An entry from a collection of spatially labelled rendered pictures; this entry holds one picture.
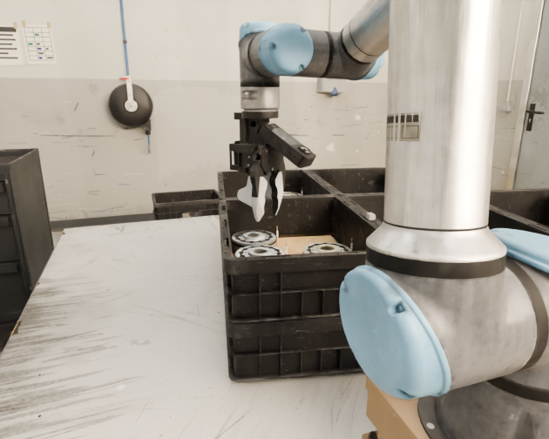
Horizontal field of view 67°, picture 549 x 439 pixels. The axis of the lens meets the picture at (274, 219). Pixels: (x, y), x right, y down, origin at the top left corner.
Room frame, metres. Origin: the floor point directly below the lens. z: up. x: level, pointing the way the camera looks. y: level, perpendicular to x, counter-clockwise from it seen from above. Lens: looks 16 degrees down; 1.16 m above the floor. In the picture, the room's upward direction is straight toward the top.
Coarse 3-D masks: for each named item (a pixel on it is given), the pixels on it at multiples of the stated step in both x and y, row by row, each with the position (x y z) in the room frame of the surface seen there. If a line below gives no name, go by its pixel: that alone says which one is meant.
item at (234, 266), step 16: (224, 208) 0.94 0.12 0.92; (352, 208) 0.88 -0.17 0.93; (224, 224) 0.77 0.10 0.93; (368, 224) 0.77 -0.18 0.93; (224, 240) 0.67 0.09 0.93; (224, 256) 0.60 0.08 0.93; (256, 256) 0.60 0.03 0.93; (272, 256) 0.60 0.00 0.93; (288, 256) 0.60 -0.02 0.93; (304, 256) 0.60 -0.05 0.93; (320, 256) 0.60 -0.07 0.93; (336, 256) 0.60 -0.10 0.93; (352, 256) 0.61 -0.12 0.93; (240, 272) 0.58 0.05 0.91; (256, 272) 0.58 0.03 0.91; (272, 272) 0.59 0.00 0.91
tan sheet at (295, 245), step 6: (276, 240) 0.95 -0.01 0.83; (282, 240) 0.95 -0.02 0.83; (288, 240) 0.95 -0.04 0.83; (294, 240) 0.95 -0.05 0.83; (300, 240) 0.95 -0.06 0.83; (306, 240) 0.95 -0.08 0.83; (312, 240) 0.95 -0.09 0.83; (318, 240) 0.95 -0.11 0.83; (324, 240) 0.95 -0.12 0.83; (330, 240) 0.95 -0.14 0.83; (276, 246) 0.92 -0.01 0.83; (282, 246) 0.92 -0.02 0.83; (288, 246) 0.92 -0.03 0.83; (294, 246) 0.92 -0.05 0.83; (300, 246) 0.92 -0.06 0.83; (288, 252) 0.88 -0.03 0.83; (294, 252) 0.88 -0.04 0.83; (300, 252) 0.88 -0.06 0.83
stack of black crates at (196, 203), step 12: (156, 192) 2.53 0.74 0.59; (168, 192) 2.54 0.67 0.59; (180, 192) 2.57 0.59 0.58; (192, 192) 2.59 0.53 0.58; (204, 192) 2.62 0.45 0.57; (216, 192) 2.53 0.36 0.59; (156, 204) 2.25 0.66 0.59; (168, 204) 2.27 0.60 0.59; (180, 204) 2.29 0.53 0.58; (192, 204) 2.31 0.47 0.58; (204, 204) 2.33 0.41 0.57; (216, 204) 2.37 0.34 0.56; (156, 216) 2.30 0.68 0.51; (168, 216) 2.28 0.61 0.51; (180, 216) 2.30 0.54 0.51; (192, 216) 2.31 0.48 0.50
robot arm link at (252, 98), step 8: (248, 88) 0.79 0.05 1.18; (256, 88) 0.79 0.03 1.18; (264, 88) 0.79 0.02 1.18; (272, 88) 0.79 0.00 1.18; (248, 96) 0.79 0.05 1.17; (256, 96) 0.79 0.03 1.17; (264, 96) 0.79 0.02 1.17; (272, 96) 0.79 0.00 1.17; (248, 104) 0.79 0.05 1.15; (256, 104) 0.79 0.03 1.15; (264, 104) 0.79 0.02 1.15; (272, 104) 0.79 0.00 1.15
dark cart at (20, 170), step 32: (0, 160) 2.07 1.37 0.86; (32, 160) 2.12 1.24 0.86; (0, 192) 1.72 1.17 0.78; (32, 192) 2.02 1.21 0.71; (0, 224) 1.70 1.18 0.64; (32, 224) 1.93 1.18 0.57; (0, 256) 1.71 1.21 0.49; (32, 256) 1.83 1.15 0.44; (0, 288) 1.70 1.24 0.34; (32, 288) 1.73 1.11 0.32; (0, 320) 1.69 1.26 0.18
